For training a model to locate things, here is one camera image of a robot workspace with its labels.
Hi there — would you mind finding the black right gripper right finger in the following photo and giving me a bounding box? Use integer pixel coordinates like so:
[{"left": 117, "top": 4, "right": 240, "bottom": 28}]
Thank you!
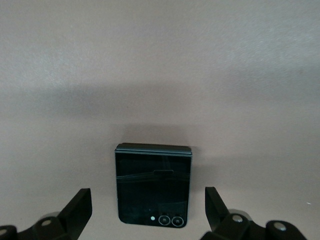
[{"left": 201, "top": 186, "right": 309, "bottom": 240}]

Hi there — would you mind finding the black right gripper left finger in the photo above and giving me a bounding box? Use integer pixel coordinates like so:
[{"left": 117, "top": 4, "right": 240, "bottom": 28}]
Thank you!
[{"left": 0, "top": 187, "right": 94, "bottom": 240}]

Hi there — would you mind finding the black flip phone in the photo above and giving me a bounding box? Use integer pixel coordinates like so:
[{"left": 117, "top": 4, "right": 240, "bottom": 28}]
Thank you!
[{"left": 114, "top": 142, "right": 194, "bottom": 229}]

